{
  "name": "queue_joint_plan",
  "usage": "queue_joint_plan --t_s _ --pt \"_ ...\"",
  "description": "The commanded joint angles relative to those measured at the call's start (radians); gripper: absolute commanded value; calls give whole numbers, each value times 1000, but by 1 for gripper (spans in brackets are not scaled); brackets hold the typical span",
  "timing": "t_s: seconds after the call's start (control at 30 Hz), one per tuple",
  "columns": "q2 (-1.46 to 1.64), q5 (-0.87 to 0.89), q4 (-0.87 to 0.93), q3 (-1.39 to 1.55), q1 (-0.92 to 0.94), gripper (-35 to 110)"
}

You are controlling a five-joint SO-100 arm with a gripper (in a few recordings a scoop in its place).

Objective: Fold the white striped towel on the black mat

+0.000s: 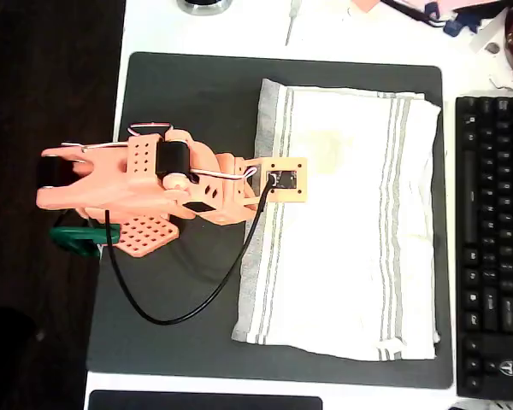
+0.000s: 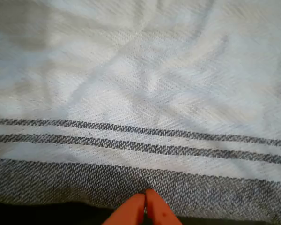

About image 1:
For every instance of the white striped towel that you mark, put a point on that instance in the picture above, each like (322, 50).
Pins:
(346, 256)

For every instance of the salmon robot arm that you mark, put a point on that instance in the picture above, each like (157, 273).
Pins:
(111, 188)

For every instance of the dark grey desk mat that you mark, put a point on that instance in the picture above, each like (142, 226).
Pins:
(175, 85)

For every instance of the green table clamp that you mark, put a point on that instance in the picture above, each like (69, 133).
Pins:
(81, 235)

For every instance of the white slim screwdriver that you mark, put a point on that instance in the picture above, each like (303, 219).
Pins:
(289, 25)

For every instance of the silver round cup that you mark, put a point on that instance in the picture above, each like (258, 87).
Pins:
(203, 5)

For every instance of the black flat tablet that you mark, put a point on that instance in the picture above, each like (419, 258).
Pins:
(205, 401)

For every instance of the salmon plastic piece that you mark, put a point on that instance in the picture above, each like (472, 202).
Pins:
(365, 5)

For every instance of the black keyboard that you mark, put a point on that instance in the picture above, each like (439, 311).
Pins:
(496, 213)

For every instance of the small blue clip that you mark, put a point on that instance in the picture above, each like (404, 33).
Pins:
(432, 9)

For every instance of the blue plastic part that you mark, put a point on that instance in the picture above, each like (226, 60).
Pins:
(453, 26)

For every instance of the black rounded object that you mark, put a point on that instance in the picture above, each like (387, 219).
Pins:
(4, 354)

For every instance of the small grey disc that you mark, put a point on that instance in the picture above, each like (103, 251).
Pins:
(492, 47)

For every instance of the pink paper sheet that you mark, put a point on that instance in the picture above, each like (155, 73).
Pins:
(461, 3)

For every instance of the white paper strip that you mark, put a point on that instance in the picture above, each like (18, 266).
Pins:
(487, 34)

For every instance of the small black camera board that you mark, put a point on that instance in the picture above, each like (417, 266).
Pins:
(284, 179)

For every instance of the salmon camera mount plate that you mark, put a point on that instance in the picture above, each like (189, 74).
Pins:
(282, 164)

